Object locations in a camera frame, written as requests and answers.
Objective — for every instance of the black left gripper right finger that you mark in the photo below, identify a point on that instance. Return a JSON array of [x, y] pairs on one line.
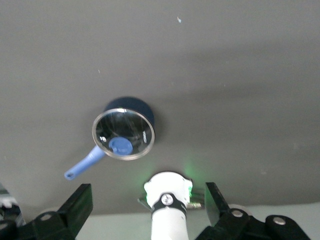
[[221, 221]]

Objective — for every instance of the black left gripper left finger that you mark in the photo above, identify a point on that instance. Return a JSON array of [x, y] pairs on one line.
[[72, 213]]

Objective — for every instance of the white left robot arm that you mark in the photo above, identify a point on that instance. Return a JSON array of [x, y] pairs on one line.
[[168, 225]]

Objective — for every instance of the glass saucepan lid, blue knob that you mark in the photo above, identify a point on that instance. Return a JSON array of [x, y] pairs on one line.
[[122, 127]]

